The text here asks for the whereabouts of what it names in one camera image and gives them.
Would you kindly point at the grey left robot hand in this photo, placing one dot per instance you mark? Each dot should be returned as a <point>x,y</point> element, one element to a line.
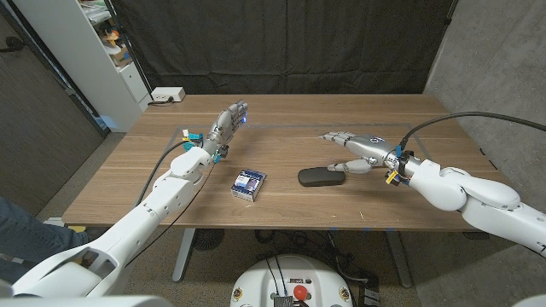
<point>224,128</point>

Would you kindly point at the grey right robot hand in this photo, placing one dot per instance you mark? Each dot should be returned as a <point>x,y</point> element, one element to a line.
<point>371,147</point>

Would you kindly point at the black glasses case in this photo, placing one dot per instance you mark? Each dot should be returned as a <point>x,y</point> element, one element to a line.
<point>317,178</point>

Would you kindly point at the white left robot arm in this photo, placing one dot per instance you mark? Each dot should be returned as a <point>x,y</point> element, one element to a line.
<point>143,215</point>

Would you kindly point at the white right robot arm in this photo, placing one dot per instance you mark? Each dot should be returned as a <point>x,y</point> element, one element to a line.
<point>482,194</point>

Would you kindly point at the blue package box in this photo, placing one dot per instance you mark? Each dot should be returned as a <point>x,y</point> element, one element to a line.
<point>248,184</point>

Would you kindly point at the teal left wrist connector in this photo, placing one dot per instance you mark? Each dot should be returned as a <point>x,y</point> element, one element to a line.
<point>194,137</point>

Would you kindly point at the white power strip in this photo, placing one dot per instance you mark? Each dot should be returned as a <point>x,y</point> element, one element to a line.
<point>168,94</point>

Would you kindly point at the black curtain backdrop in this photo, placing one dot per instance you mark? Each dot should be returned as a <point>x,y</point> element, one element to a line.
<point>281,42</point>

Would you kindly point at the black round grille object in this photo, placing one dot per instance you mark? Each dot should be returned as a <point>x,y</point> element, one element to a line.
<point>208,239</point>

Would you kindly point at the grey table leg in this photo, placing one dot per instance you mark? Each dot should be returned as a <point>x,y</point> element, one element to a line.
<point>183,256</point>
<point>399,260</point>

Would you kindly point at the cardboard box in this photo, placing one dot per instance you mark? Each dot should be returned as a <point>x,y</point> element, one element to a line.
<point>121,56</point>

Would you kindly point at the orange toy figure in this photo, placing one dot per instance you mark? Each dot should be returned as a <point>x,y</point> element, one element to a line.
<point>112,37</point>

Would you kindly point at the white shelf cabinet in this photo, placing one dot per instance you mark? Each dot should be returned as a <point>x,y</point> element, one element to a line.
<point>85,64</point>

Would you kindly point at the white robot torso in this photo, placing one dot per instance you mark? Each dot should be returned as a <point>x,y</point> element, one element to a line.
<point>256,281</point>

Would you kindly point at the red emergency stop button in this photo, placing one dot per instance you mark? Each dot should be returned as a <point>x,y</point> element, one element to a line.
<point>300,292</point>

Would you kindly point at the person's leg in jeans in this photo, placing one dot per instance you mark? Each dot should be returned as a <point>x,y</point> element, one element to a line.
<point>30,239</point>

